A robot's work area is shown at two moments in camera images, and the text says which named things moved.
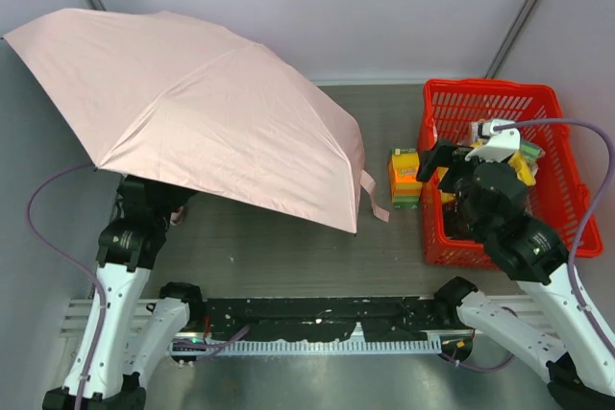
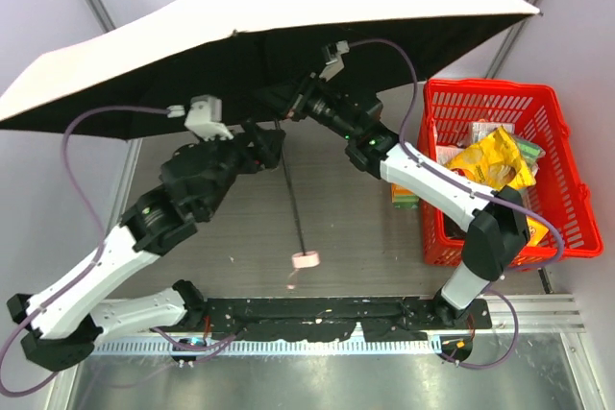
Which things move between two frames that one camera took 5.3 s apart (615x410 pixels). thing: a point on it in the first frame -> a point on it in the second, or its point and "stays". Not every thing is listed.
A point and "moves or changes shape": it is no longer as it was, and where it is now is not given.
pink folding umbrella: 156,95 moves or changes shape
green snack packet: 530,152 stays
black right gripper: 452,160 -> 296,99
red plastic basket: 559,196 stays
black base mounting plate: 307,319 stays
